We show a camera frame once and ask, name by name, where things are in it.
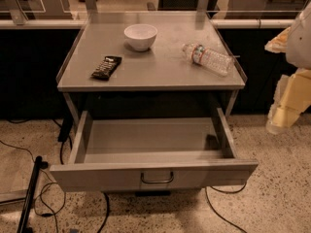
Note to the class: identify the white rail ledge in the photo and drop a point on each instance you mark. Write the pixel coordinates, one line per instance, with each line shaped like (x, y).
(218, 23)

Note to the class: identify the clear plastic water bottle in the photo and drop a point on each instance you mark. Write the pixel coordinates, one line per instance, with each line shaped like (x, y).
(208, 59)

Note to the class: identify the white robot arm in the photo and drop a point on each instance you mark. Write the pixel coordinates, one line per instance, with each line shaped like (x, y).
(295, 42)

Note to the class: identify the black metal stand bar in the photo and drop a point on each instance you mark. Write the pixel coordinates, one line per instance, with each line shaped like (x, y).
(22, 226)

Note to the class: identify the grey metal drawer cabinet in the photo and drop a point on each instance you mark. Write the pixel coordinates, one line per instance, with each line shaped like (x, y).
(156, 83)

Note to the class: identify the white ceramic bowl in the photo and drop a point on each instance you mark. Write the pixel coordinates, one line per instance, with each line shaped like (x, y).
(140, 36)

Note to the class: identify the dark snack bar packet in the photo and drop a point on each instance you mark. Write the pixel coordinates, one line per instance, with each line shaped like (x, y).
(106, 68)

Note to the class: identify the grey top drawer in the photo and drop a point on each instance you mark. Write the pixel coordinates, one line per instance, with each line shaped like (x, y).
(152, 154)

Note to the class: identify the clear acrylic barrier panel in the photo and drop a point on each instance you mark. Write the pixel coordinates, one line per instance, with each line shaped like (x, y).
(224, 9)

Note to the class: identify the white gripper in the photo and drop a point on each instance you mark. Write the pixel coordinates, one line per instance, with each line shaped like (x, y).
(299, 46)

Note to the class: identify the black mesh office chair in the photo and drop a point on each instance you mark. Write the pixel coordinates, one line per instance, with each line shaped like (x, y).
(182, 5)

